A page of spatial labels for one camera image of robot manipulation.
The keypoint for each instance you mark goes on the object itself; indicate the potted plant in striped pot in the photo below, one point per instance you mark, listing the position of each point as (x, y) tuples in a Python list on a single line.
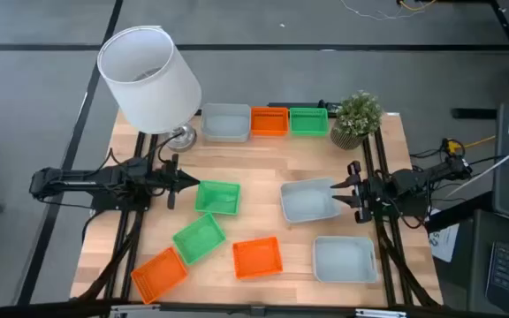
[(356, 115)]

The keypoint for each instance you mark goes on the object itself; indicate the green plastic basket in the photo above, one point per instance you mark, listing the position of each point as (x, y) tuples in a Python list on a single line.
[(199, 238), (309, 121), (218, 197)]

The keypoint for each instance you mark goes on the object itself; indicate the white rod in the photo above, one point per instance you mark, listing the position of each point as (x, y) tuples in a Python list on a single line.
[(493, 165)]

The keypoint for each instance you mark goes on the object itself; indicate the black table edge bar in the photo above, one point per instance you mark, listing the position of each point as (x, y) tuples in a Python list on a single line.
[(214, 310)]

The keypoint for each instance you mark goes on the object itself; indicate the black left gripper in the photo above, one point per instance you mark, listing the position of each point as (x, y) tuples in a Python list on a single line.
[(174, 196)]

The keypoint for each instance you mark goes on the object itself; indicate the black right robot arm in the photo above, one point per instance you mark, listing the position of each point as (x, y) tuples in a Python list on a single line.
[(413, 181)]

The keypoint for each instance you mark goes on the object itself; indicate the silver clamp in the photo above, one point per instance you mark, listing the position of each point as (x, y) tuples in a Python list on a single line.
[(380, 313), (135, 312)]

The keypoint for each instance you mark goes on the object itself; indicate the white shade silver table lamp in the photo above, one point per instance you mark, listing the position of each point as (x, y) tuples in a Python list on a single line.
[(148, 79)]

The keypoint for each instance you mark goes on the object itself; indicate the grey plastic basket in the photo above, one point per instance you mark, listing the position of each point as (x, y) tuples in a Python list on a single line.
[(345, 260), (225, 126), (307, 203)]

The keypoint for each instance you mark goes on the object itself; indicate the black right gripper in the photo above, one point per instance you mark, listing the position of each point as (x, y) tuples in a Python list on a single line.
[(366, 194)]

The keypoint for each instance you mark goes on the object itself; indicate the black side desk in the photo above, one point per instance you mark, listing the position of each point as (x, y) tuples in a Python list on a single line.
[(475, 265)]

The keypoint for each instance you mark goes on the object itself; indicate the orange plastic basket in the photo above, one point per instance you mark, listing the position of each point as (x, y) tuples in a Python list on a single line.
[(159, 274), (270, 121), (257, 257)]

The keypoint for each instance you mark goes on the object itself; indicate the white paper sheet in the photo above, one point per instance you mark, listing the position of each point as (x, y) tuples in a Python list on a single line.
[(444, 243)]

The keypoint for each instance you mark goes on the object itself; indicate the black stand frame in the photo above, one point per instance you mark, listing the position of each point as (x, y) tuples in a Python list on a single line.
[(508, 31)]

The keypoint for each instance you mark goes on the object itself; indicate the black floor bar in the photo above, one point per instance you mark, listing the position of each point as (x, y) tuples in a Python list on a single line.
[(475, 113)]

